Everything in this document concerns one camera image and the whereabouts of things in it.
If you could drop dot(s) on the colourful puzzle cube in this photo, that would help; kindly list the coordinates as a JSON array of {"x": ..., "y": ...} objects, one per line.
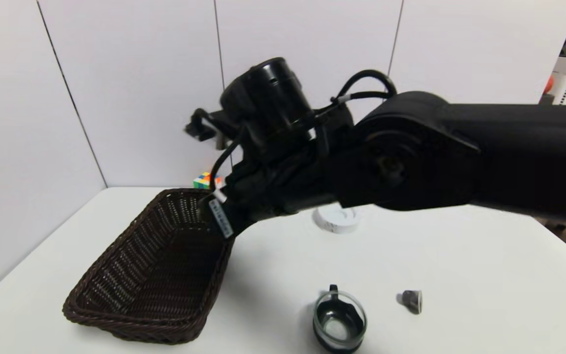
[{"x": 204, "y": 181}]

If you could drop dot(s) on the white tape roll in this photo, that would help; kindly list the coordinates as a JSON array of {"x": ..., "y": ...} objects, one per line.
[{"x": 337, "y": 220}]

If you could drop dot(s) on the black glass cup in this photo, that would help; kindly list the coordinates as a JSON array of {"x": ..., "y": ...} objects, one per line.
[{"x": 339, "y": 322}]

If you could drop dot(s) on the orange background object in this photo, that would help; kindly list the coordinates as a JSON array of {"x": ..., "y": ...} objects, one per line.
[{"x": 548, "y": 83}]

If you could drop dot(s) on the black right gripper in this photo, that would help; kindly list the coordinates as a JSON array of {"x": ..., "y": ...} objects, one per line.
[{"x": 221, "y": 219}]

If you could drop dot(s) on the brown wicker basket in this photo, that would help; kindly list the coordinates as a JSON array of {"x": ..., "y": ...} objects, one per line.
[{"x": 155, "y": 275}]

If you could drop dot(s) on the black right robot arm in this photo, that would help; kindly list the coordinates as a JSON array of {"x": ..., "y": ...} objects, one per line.
[{"x": 460, "y": 152}]

